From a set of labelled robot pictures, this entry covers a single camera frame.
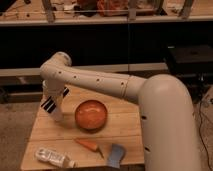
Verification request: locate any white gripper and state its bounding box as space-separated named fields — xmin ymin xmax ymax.
xmin=41 ymin=80 xmax=69 ymax=114

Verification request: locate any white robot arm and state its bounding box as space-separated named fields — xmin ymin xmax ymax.
xmin=40 ymin=52 xmax=202 ymax=171

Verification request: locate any white ceramic cup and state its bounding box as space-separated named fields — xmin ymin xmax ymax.
xmin=49 ymin=105 xmax=63 ymax=121

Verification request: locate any orange bowl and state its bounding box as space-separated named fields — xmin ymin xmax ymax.
xmin=75 ymin=100 xmax=108 ymax=130

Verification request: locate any clear plastic bottle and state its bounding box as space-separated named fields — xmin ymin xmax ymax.
xmin=35 ymin=147 xmax=75 ymax=168

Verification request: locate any orange carrot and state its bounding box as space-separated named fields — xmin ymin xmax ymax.
xmin=75 ymin=139 xmax=103 ymax=157

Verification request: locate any wooden table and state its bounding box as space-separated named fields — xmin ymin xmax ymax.
xmin=21 ymin=86 xmax=144 ymax=171

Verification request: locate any blue sponge cloth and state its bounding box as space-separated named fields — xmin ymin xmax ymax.
xmin=107 ymin=144 xmax=126 ymax=169

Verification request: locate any black box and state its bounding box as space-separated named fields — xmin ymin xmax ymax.
xmin=166 ymin=45 xmax=213 ymax=74

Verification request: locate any black cable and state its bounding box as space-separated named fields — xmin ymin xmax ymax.
xmin=196 ymin=99 xmax=213 ymax=168

